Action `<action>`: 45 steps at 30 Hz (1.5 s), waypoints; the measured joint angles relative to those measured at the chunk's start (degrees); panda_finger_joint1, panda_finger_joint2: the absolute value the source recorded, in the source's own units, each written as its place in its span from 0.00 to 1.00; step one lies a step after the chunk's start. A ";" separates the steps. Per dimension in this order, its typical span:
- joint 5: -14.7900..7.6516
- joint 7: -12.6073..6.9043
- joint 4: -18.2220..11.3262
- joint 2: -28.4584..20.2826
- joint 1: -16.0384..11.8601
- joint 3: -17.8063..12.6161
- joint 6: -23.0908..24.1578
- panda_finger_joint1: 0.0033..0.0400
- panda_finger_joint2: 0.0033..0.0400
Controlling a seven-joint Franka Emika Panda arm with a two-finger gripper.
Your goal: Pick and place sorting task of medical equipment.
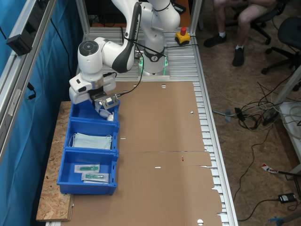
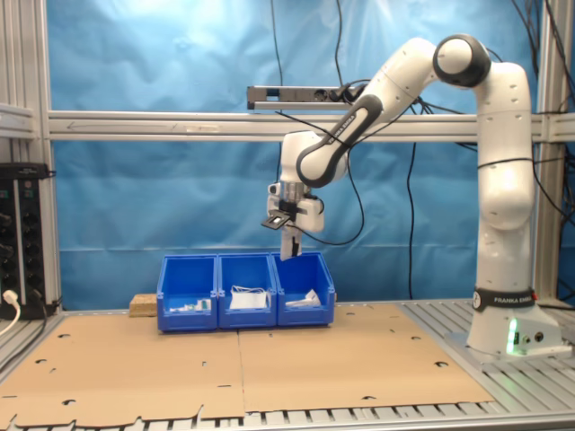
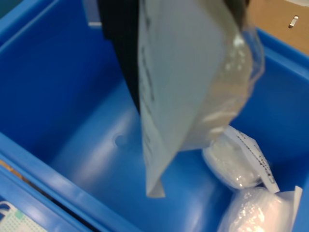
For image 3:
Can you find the bagged white cup mask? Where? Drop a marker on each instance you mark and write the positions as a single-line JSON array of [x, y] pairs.
[[260, 212], [229, 166], [181, 72]]

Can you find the brown cardboard sheet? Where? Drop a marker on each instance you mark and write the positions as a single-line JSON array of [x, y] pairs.
[[277, 14]]

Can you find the blue plastic storage bin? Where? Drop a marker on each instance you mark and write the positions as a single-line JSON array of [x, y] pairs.
[[72, 96], [53, 215]]

